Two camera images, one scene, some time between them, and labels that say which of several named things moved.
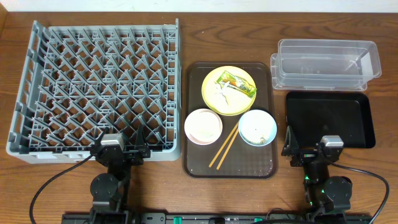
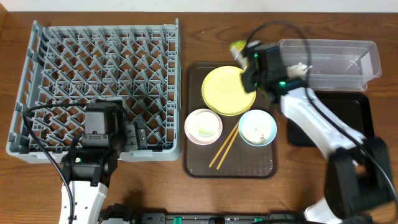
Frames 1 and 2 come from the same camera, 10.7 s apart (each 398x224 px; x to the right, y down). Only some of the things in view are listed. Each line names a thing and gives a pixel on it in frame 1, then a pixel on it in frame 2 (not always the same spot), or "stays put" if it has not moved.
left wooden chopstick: [222, 147] stays put
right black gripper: [308, 156] to [249, 79]
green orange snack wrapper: [237, 83] to [236, 48]
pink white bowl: [203, 126] stays put
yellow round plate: [223, 100] stays put
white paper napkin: [222, 93] to [298, 70]
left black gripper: [126, 154] to [137, 137]
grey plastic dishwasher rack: [76, 79] stays put
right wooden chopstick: [227, 150] stays put
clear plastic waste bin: [344, 65] stays put
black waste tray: [314, 114] stays put
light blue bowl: [257, 127] stays put
